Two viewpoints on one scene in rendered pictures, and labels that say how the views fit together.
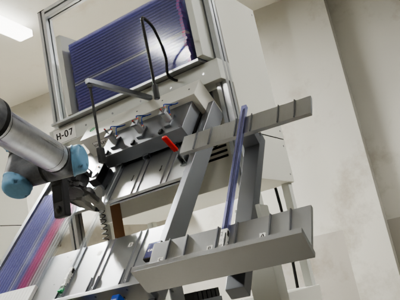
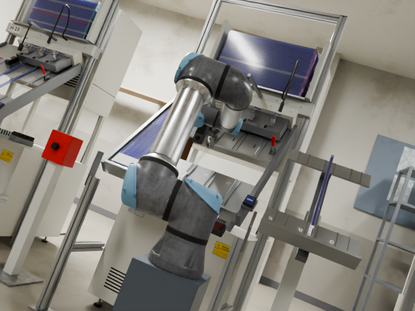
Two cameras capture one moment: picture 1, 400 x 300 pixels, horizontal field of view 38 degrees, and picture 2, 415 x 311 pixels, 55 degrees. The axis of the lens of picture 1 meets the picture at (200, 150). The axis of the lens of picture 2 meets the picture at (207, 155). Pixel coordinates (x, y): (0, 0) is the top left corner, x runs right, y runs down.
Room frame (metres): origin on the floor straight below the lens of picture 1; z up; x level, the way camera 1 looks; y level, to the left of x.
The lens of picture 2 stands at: (-0.19, 0.65, 0.77)
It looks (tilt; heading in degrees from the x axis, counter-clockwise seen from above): 5 degrees up; 350
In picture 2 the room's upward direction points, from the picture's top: 21 degrees clockwise
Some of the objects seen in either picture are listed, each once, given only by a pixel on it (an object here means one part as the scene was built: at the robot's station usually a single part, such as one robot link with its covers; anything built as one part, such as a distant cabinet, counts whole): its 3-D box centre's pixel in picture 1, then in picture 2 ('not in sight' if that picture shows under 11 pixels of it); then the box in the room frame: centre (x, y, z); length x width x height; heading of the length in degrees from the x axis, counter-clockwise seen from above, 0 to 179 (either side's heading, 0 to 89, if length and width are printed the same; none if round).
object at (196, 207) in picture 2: not in sight; (194, 207); (0.87, 0.45, 0.72); 0.13 x 0.12 x 0.14; 79
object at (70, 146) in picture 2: not in sight; (39, 203); (2.04, 1.00, 0.39); 0.24 x 0.24 x 0.78; 59
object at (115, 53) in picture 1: (136, 56); (265, 66); (1.93, 0.15, 1.52); 0.51 x 0.13 x 0.27; 59
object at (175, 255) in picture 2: not in sight; (181, 249); (0.87, 0.44, 0.60); 0.15 x 0.15 x 0.10
